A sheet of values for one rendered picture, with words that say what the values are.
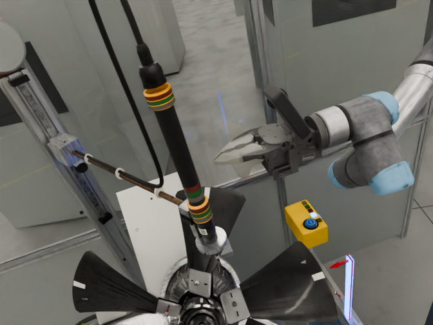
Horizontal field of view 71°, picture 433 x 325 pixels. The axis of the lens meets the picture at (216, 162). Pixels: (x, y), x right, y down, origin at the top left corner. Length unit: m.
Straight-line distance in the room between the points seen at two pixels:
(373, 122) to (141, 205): 0.77
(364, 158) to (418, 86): 0.30
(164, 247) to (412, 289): 1.71
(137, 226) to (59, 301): 0.98
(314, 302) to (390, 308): 1.40
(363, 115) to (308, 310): 0.52
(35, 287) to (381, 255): 2.15
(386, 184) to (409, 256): 1.90
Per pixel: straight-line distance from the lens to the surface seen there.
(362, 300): 2.28
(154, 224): 1.09
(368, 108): 0.64
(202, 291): 0.88
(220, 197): 0.84
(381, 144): 0.63
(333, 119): 0.60
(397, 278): 2.40
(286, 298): 0.90
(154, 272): 1.12
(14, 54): 1.12
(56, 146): 1.09
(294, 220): 1.21
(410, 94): 0.86
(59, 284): 1.88
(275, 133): 0.58
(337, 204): 1.96
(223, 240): 0.68
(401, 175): 0.64
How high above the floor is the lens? 1.97
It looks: 35 degrees down
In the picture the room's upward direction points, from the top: 16 degrees counter-clockwise
